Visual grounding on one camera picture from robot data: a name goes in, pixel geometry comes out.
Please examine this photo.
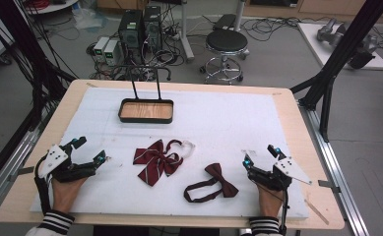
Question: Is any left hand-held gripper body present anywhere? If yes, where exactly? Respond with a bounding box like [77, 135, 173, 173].
[34, 139, 98, 184]

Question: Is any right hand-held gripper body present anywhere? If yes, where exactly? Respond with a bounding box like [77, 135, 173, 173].
[246, 156, 313, 192]

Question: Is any plain dark red bow tie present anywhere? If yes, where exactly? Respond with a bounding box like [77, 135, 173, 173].
[183, 162, 240, 205]

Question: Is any person's right hand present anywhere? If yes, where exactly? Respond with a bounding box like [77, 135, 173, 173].
[257, 185, 286, 219]

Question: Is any person's left hand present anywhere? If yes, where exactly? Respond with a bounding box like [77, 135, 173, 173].
[50, 176, 89, 214]

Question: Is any striped dark red bow tie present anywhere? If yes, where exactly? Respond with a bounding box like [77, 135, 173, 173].
[132, 138, 197, 188]

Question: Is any thin wooden stick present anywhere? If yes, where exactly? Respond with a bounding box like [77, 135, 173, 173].
[303, 198, 330, 226]

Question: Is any black tray with hanger bar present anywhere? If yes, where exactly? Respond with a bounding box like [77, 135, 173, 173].
[111, 64, 175, 125]

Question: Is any white power supply box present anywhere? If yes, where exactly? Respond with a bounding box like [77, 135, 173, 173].
[93, 36, 110, 63]
[103, 39, 121, 67]

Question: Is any white floor board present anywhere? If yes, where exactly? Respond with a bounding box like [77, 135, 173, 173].
[296, 22, 383, 72]

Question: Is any black round stool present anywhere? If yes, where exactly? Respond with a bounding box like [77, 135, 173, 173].
[198, 29, 251, 85]

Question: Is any black computer tower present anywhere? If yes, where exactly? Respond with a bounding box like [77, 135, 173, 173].
[143, 4, 163, 53]
[117, 9, 144, 63]

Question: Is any clear plastic bag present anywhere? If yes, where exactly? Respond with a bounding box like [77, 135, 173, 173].
[72, 8, 108, 30]

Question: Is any grey robot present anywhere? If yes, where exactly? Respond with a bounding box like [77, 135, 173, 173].
[316, 18, 381, 71]

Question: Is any round white table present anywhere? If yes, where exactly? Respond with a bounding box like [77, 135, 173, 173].
[25, 0, 80, 16]

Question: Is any flat black box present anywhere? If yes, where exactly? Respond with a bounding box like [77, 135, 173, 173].
[213, 13, 237, 32]

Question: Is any white desk leg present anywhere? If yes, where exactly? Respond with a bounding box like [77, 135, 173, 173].
[178, 0, 196, 63]
[232, 0, 247, 32]

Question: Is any wooden cabinet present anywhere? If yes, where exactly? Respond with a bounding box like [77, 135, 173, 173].
[244, 0, 383, 19]

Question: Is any right hand-held gripper black cable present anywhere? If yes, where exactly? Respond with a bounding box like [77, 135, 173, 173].
[278, 188, 291, 236]

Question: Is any hand-held gripper black cable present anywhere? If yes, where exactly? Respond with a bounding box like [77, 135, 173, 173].
[33, 153, 53, 215]
[278, 188, 291, 236]

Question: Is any left hand-held gripper black cable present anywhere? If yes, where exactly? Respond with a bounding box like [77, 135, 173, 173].
[33, 153, 53, 215]

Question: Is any aluminium rail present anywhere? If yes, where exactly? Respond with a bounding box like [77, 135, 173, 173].
[296, 97, 370, 236]
[0, 107, 59, 220]

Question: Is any cable tangle by computers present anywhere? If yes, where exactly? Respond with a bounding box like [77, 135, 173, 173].
[87, 42, 187, 82]

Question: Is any black frame stand with cables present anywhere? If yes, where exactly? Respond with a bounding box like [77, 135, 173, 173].
[0, 0, 77, 132]

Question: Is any black metal frame stand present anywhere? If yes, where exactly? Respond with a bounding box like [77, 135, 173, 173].
[289, 0, 383, 143]

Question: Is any tangle of floor cables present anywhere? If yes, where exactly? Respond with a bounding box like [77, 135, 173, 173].
[241, 16, 311, 42]

